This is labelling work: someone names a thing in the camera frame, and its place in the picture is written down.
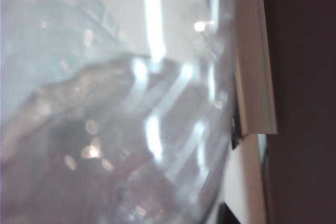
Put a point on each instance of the clear water bottle red label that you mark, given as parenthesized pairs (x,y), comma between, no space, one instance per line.
(105,103)

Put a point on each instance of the brown desk partition panel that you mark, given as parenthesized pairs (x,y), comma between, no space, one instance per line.
(307,98)

